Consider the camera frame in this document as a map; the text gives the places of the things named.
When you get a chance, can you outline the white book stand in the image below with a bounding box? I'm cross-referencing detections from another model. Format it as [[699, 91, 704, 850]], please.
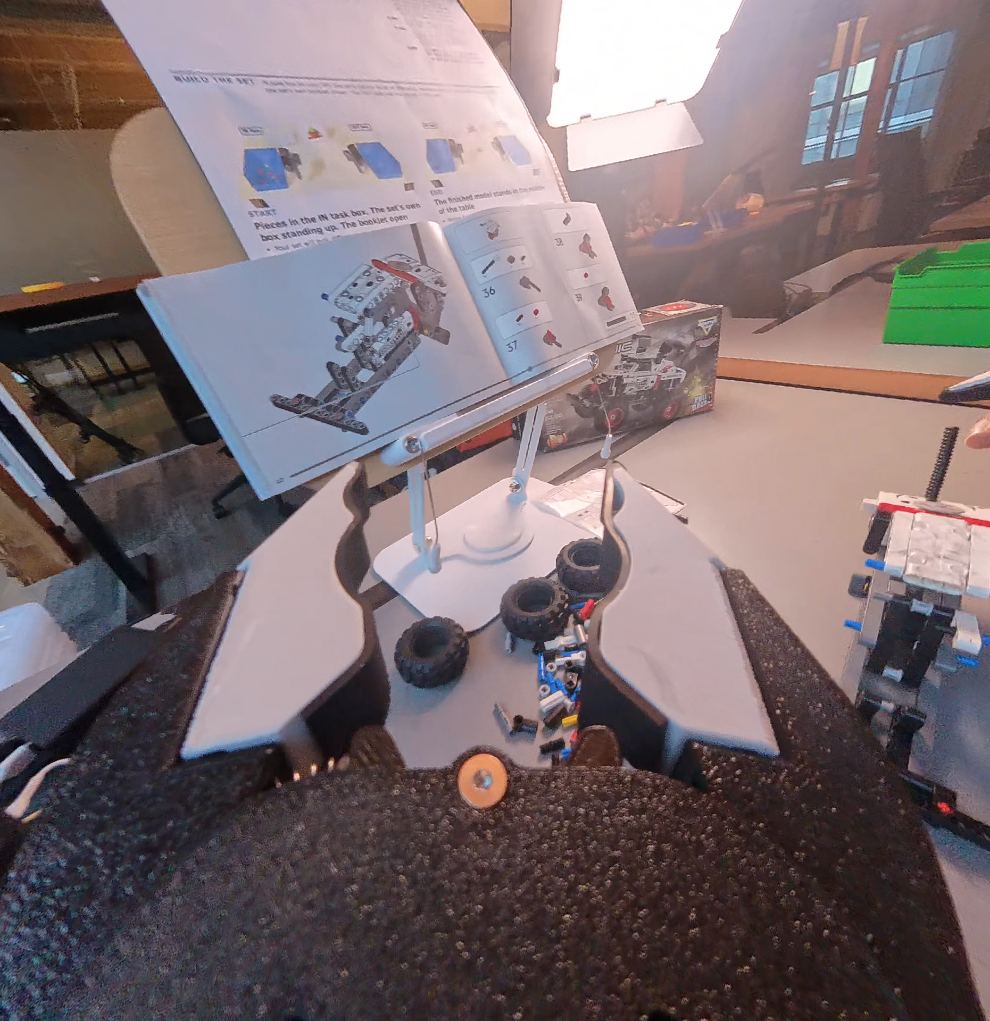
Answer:
[[371, 351, 625, 633]]

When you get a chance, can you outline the white sticker sheet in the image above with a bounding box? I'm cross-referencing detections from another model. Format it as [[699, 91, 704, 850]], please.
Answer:
[[538, 471, 689, 529]]

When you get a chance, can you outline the printed instruction sheet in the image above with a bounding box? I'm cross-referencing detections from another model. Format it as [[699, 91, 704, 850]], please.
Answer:
[[104, 0, 561, 261]]

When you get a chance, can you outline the green storage bin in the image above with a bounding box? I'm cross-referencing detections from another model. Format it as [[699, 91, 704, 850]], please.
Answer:
[[881, 239, 990, 349]]

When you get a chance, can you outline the toy truck chassis model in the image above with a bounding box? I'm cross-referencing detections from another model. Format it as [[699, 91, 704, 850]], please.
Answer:
[[844, 426, 990, 856]]

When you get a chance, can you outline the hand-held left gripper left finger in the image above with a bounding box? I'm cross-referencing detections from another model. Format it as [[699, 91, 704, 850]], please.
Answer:
[[179, 461, 378, 760]]

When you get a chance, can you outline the grey table with wooden edge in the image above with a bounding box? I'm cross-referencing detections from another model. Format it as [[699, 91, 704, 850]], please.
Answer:
[[717, 239, 990, 378]]

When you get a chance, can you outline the toy truck set box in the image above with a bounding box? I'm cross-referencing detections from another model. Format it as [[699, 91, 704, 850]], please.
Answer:
[[535, 302, 724, 454]]

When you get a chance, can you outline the pile of small toy pieces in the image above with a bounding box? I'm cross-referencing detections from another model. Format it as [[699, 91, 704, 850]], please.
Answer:
[[495, 594, 617, 767]]

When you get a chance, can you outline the toy instruction booklet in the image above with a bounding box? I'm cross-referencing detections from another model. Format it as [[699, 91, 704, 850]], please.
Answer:
[[136, 201, 646, 502]]

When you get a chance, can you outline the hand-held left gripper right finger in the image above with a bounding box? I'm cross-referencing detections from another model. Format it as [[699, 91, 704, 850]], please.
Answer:
[[589, 461, 782, 760]]

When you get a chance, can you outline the paned window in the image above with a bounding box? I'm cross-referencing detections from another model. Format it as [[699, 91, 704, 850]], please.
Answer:
[[798, 28, 960, 170]]

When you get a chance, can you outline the white plastic bag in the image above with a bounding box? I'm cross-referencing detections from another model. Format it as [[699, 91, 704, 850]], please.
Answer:
[[0, 602, 82, 697]]

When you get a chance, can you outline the white cable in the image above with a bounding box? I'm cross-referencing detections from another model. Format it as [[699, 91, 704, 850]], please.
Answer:
[[0, 754, 74, 824]]

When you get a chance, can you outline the studio light panel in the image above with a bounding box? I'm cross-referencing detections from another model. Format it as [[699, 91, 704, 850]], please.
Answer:
[[543, 0, 745, 173]]

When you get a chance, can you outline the black side table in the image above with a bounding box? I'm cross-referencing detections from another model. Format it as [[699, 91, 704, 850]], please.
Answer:
[[0, 275, 224, 609]]

